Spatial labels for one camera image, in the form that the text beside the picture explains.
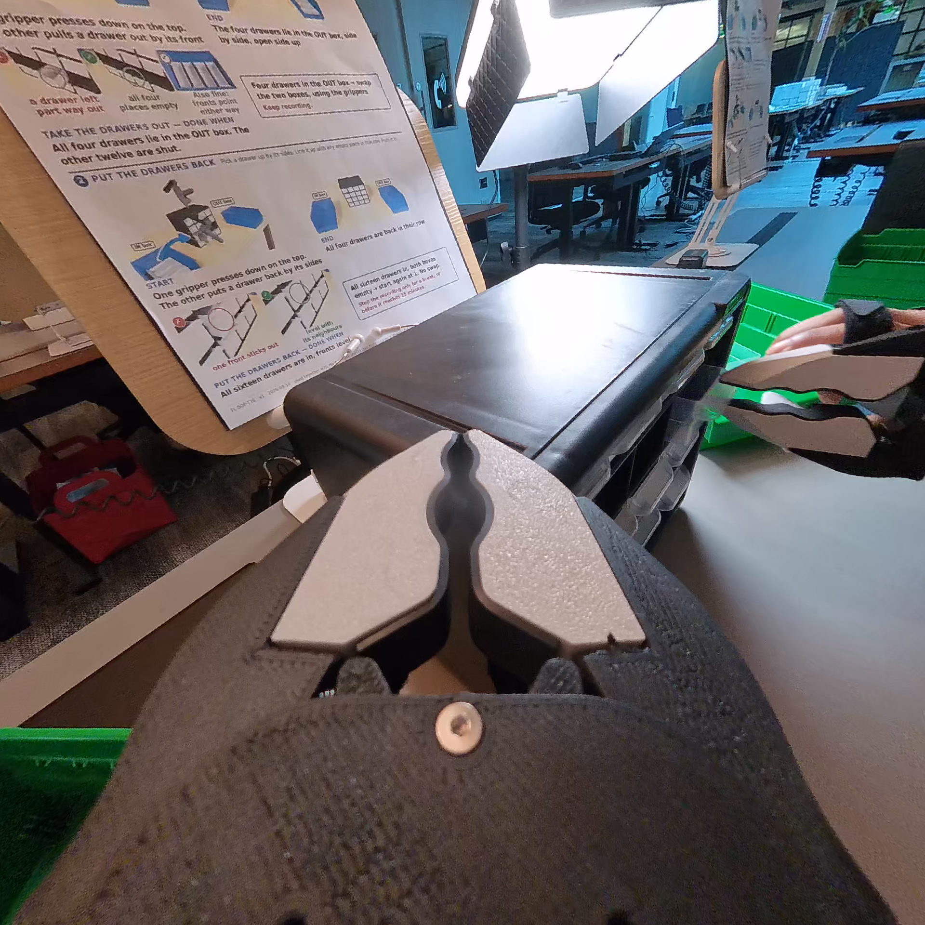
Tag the small black box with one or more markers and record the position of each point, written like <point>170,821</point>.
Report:
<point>694,259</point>

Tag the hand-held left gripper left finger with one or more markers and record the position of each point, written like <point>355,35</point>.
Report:
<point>361,564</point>

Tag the black drawer cabinet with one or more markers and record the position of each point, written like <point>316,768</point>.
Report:
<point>520,347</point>

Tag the wooden side table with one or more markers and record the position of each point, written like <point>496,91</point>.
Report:
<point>36,361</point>

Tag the studio softbox light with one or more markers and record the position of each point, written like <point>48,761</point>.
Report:
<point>542,130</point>

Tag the red tote bag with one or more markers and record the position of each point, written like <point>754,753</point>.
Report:
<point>108,513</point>

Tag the set of clear drawers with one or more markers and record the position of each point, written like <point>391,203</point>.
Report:
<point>654,480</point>

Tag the white instruction sheet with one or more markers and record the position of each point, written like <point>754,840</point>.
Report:
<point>253,181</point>
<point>748,87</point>

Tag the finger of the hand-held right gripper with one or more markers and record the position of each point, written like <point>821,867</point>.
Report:
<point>831,372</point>
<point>816,433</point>

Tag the stack of green bins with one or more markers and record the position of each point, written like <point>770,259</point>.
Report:
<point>881,274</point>

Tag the person's right hand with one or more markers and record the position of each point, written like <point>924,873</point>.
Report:
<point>813,334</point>

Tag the clear plastic drawer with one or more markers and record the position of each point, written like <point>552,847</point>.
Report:
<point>715,397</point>

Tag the wooden document stand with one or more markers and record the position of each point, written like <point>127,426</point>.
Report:
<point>719,130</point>
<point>108,311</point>

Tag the green plastic bin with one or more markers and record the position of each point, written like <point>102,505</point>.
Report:
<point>36,809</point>
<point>780,311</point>

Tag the background office desk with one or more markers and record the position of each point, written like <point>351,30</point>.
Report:
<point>607,170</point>

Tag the light desk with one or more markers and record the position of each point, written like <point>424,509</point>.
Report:
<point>795,614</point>

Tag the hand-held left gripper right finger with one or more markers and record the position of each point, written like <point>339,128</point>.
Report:
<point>549,564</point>

